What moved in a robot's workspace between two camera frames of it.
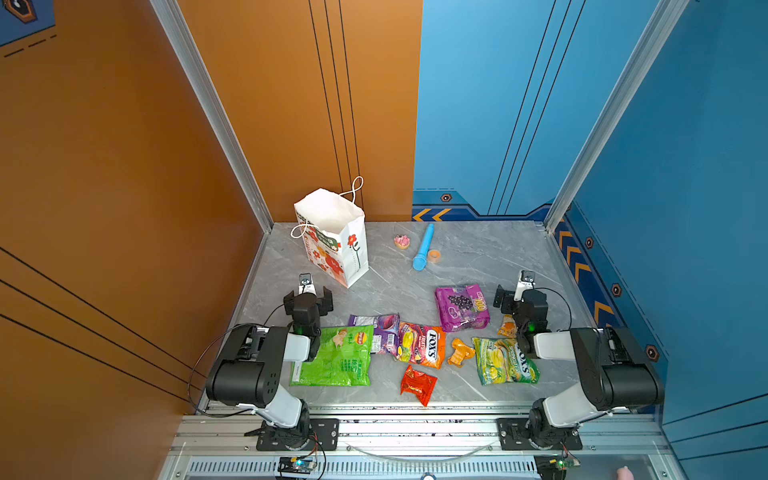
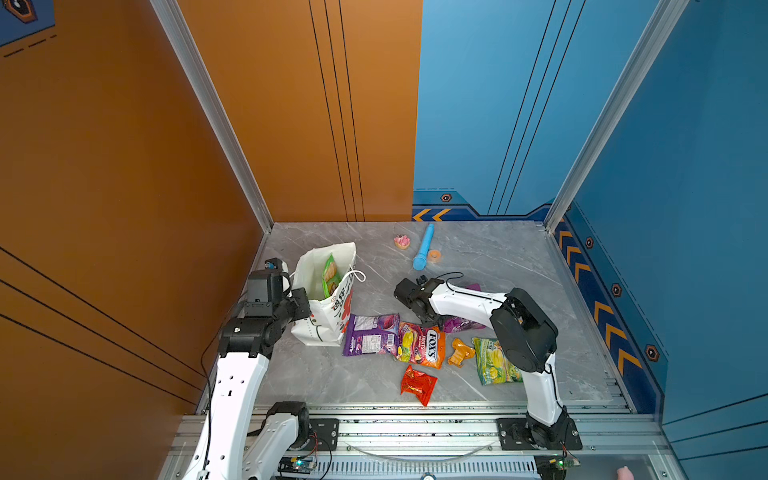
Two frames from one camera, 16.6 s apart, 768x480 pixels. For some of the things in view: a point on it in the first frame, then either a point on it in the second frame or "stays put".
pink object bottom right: [624, 473] stays put
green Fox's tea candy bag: [502, 361] stays put
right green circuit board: [553, 467] stays put
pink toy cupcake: [402, 242] stays put
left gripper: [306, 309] -> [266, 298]
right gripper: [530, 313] -> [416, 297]
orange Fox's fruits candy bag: [422, 345] stays put
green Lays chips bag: [343, 359] -> [331, 277]
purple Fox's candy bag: [386, 333] stays put
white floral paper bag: [333, 229] -> [327, 324]
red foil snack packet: [418, 384] stays put
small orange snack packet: [462, 352] stays put
